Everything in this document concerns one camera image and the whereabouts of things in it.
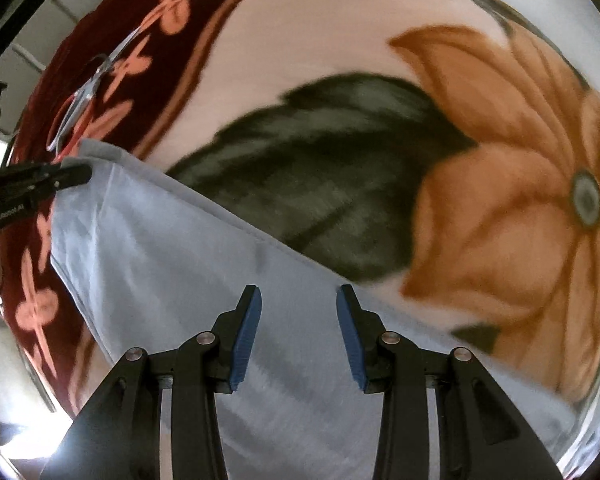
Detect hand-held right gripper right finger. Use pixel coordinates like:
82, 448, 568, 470
336, 284, 565, 480

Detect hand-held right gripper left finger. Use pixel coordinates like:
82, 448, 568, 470
40, 284, 262, 480

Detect floral printed blanket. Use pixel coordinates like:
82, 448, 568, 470
0, 0, 600, 453

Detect light blue pants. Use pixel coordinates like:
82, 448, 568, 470
50, 138, 588, 480

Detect silver scissors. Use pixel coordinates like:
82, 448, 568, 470
46, 27, 142, 153

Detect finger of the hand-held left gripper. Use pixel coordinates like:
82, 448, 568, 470
0, 160, 92, 200

